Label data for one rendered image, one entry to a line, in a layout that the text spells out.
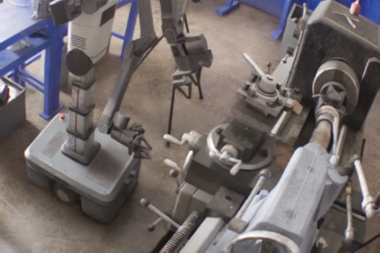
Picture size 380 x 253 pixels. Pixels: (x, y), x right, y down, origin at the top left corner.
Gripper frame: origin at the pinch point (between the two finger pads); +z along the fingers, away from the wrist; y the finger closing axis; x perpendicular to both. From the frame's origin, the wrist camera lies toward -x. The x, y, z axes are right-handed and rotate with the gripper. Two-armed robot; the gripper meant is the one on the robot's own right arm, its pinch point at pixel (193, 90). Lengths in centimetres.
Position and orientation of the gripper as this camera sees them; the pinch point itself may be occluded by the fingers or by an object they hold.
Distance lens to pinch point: 161.5
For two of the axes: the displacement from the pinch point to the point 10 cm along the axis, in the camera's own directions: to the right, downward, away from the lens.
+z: 2.8, 8.5, 4.4
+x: -9.1, 0.9, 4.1
